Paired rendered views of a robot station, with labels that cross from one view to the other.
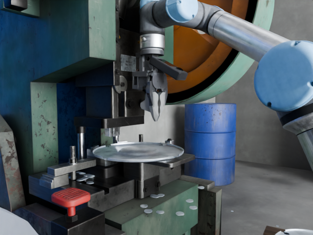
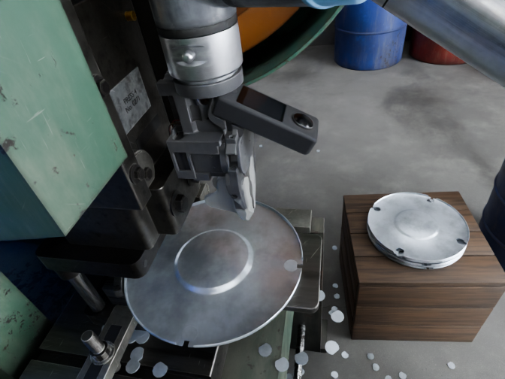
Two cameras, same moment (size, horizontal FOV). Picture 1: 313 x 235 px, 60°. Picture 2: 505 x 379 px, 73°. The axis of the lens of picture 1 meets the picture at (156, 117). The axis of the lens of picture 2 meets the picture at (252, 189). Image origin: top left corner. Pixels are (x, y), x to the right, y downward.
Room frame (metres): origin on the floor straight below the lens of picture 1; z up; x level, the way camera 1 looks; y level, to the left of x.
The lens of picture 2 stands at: (0.50, 0.11, 1.22)
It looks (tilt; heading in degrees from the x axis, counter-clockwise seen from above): 40 degrees down; 339
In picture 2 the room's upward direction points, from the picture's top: 9 degrees counter-clockwise
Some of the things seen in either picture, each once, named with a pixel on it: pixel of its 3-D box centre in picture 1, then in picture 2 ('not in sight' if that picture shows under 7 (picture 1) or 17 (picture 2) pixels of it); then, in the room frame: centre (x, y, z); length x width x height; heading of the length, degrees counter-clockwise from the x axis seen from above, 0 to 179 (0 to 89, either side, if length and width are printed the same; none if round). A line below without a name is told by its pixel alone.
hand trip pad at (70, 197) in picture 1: (71, 210); not in sight; (0.54, 0.18, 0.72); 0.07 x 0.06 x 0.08; 53
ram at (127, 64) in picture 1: (119, 72); (106, 121); (0.92, 0.13, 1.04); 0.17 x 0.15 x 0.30; 53
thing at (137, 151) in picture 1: (138, 150); (213, 258); (0.87, 0.06, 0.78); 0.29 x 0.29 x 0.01
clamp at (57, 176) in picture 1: (70, 163); (98, 359); (0.81, 0.26, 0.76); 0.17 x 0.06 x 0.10; 143
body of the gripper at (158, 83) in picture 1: (150, 71); (211, 123); (0.84, 0.02, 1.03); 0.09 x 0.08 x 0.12; 53
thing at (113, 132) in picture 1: (113, 130); not in sight; (0.94, 0.15, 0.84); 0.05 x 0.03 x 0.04; 143
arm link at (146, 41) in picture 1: (151, 44); (202, 52); (0.83, 0.01, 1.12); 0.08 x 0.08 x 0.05
